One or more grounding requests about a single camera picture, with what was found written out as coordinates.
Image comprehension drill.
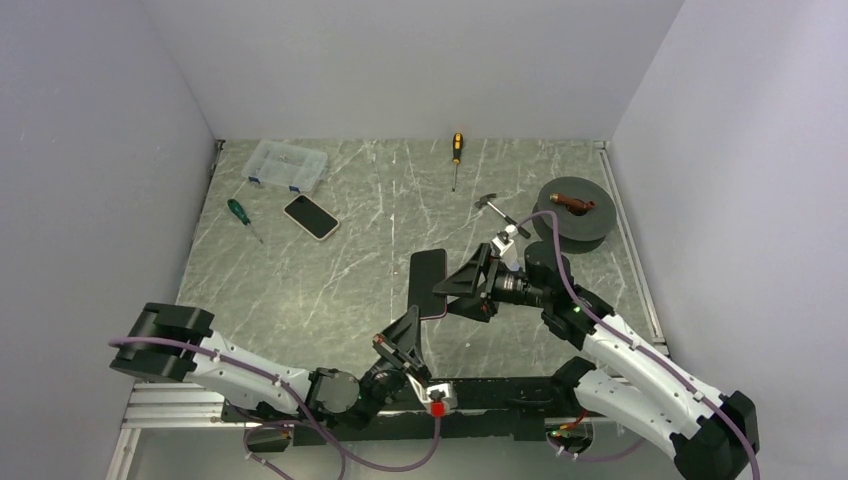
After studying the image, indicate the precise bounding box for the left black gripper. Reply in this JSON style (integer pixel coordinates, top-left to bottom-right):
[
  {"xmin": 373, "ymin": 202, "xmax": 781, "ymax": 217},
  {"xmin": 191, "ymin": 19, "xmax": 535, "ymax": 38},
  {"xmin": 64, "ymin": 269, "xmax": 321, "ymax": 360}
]
[{"xmin": 352, "ymin": 307, "xmax": 433, "ymax": 432}]

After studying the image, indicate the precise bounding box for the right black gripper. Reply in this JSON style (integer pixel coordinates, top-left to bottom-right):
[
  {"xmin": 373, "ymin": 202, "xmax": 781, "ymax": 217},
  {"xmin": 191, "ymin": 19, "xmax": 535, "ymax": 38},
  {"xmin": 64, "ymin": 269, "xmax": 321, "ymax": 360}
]
[{"xmin": 433, "ymin": 242, "xmax": 549, "ymax": 321}]

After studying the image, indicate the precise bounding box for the purple phone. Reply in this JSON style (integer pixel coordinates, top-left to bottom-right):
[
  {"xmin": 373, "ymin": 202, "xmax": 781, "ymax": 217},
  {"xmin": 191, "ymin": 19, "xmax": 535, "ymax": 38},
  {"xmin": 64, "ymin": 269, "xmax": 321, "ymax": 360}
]
[{"xmin": 407, "ymin": 248, "xmax": 447, "ymax": 307}]

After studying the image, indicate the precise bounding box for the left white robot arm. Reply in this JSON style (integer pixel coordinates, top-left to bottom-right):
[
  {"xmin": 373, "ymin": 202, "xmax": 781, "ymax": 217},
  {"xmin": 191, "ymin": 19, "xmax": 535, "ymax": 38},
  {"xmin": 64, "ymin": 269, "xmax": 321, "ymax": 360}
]
[{"xmin": 109, "ymin": 303, "xmax": 453, "ymax": 429}]

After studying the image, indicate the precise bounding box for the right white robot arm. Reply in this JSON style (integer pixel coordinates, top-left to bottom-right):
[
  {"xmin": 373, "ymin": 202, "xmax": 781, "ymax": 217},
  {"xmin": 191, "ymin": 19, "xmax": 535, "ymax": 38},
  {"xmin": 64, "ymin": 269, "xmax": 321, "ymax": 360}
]
[{"xmin": 432, "ymin": 242, "xmax": 760, "ymax": 479}]

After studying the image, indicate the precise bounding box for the brown red tool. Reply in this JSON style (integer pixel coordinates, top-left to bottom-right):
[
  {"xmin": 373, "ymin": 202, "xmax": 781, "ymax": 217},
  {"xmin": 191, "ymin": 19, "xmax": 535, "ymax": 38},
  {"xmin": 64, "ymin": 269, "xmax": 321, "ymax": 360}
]
[{"xmin": 549, "ymin": 193, "xmax": 596, "ymax": 216}]

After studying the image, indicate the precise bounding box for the black filament spool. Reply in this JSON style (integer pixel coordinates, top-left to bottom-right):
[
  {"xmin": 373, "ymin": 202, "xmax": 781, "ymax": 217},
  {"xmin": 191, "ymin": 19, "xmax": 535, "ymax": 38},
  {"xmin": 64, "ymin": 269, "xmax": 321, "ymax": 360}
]
[{"xmin": 532, "ymin": 176, "xmax": 617, "ymax": 253}]

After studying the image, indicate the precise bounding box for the orange black screwdriver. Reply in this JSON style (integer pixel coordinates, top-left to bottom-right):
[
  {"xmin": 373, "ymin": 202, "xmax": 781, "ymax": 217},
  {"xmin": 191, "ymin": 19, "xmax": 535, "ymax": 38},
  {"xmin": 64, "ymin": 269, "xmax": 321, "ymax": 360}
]
[{"xmin": 451, "ymin": 132, "xmax": 464, "ymax": 192}]

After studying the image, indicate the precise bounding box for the clear plastic screw box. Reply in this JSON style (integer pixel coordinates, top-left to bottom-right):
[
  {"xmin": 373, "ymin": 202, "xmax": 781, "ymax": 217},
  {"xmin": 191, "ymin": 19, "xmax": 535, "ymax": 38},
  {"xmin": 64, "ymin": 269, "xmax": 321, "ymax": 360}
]
[{"xmin": 241, "ymin": 140, "xmax": 329, "ymax": 194}]

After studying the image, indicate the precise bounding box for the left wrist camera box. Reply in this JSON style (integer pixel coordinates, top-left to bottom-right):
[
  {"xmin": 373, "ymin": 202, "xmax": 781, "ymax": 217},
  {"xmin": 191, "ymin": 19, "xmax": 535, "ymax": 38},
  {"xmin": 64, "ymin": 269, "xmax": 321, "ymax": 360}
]
[{"xmin": 406, "ymin": 374, "xmax": 458, "ymax": 418}]

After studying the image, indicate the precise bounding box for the black base frame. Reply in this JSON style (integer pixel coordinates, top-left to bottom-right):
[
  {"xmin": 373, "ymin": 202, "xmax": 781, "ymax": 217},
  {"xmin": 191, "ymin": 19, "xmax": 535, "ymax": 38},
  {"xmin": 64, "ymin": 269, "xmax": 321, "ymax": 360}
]
[{"xmin": 221, "ymin": 376, "xmax": 598, "ymax": 446}]

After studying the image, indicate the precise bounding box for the small black handled hammer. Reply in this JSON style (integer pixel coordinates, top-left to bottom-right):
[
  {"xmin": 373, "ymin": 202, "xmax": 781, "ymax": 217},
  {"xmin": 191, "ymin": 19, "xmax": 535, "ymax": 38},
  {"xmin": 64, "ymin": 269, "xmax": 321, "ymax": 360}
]
[{"xmin": 473, "ymin": 193, "xmax": 531, "ymax": 239}]

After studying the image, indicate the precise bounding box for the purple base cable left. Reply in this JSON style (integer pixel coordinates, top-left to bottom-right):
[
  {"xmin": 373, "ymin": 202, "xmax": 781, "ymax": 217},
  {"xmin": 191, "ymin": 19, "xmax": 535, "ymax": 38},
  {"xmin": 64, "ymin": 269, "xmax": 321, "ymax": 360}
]
[{"xmin": 242, "ymin": 423, "xmax": 313, "ymax": 480}]

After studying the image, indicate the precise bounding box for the green handled screwdriver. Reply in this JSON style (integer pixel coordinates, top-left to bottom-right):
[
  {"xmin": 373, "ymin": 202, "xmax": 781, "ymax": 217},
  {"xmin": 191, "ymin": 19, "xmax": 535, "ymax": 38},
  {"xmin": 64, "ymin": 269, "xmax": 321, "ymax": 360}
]
[{"xmin": 226, "ymin": 198, "xmax": 264, "ymax": 244}]

